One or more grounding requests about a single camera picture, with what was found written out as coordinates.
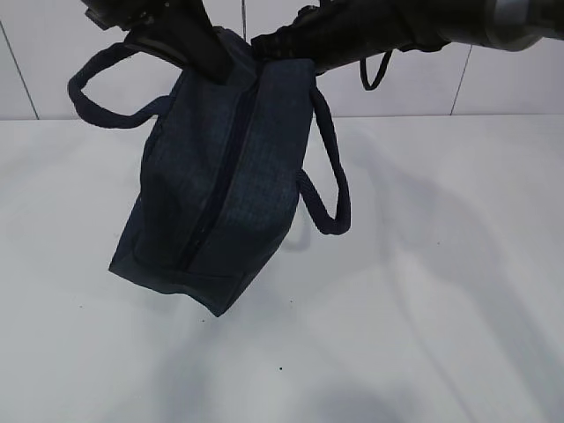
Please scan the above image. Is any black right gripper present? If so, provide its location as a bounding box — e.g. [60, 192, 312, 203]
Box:
[251, 1, 423, 75]

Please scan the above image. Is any navy blue lunch bag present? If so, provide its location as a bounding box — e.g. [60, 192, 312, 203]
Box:
[68, 29, 351, 315]

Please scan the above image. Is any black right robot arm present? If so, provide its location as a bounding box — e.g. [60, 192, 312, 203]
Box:
[251, 0, 563, 73]

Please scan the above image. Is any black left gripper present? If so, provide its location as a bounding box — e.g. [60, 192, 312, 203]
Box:
[83, 0, 234, 84]

